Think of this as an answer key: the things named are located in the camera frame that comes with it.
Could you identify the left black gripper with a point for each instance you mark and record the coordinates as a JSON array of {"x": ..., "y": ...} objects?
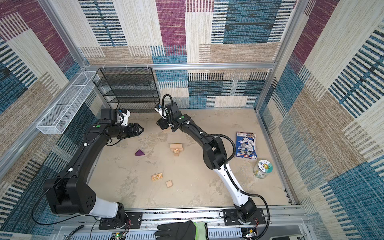
[{"x": 131, "y": 133}]

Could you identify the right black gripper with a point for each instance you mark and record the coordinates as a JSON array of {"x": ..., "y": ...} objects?
[{"x": 162, "y": 123}]

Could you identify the dotted wood block front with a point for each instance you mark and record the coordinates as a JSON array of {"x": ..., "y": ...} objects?
[{"x": 156, "y": 177}]

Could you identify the dotted wood block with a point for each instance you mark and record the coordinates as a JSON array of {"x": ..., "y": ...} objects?
[
  {"x": 177, "y": 150},
  {"x": 156, "y": 177}
]

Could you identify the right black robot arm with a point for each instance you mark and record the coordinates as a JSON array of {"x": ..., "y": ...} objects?
[{"x": 218, "y": 150}]

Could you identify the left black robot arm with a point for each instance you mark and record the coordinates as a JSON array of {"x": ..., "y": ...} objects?
[{"x": 68, "y": 193}]

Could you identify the purple triangular block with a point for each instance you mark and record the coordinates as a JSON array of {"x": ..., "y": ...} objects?
[{"x": 139, "y": 153}]

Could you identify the small square wood block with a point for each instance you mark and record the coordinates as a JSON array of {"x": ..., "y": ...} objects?
[{"x": 169, "y": 183}]

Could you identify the blue printed package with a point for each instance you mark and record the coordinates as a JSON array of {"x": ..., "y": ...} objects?
[{"x": 246, "y": 146}]

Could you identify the round tape tin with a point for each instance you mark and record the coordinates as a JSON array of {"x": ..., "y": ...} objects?
[{"x": 263, "y": 169}]

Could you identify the black and green glove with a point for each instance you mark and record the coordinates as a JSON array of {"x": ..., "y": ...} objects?
[{"x": 182, "y": 231}]

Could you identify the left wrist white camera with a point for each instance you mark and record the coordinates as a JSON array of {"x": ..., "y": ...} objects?
[{"x": 123, "y": 116}]

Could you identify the black wire shelf rack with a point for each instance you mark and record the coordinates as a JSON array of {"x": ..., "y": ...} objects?
[{"x": 134, "y": 89}]

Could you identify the white wire mesh basket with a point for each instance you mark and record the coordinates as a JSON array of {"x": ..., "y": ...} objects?
[{"x": 57, "y": 119}]

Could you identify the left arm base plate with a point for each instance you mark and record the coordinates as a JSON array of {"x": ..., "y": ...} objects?
[{"x": 130, "y": 220}]

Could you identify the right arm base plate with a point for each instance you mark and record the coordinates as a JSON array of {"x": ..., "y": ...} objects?
[{"x": 231, "y": 218}]

